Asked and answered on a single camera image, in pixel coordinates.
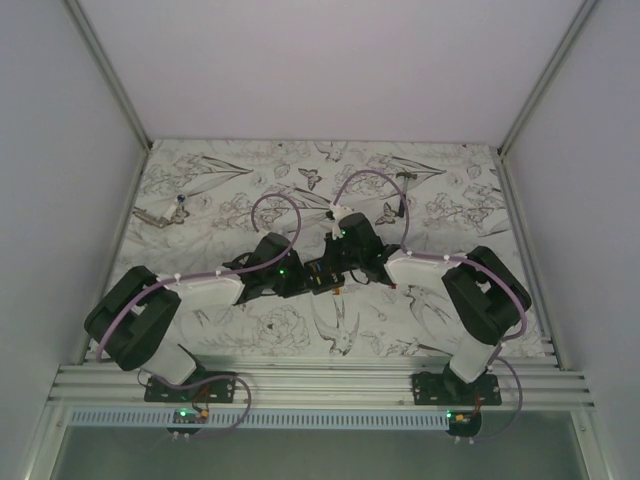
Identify black fuse box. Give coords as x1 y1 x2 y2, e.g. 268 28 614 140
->
304 258 345 295

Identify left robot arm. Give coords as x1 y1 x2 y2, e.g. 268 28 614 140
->
84 232 301 402

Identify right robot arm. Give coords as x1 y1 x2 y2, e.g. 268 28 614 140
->
320 209 531 405

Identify small hammer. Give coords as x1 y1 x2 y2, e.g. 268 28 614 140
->
396 171 417 218

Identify floral patterned mat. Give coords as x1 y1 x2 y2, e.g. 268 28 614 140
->
113 139 524 358

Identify metal latch with blue knob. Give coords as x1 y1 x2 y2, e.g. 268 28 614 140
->
133 194 190 229

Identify left controller board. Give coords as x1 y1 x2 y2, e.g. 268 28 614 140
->
167 407 209 440

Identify controller board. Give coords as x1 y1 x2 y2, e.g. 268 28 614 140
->
167 407 209 440
446 411 482 443

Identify right controller board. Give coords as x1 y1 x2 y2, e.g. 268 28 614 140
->
446 411 482 443

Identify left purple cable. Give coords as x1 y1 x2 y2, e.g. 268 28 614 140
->
95 192 301 439

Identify purple cable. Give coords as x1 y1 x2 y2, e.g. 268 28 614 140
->
95 192 301 439
333 169 529 444

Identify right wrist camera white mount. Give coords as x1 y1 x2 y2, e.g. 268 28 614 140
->
329 203 354 240

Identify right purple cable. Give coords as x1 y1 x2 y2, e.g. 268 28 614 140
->
333 169 529 444

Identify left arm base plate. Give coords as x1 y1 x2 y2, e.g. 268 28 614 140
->
144 371 236 404

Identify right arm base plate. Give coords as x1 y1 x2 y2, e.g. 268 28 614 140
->
411 371 502 407

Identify aluminium rail frame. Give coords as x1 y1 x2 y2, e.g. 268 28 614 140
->
48 355 595 411

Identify slotted cable duct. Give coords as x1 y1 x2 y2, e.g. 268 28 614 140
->
69 407 448 431

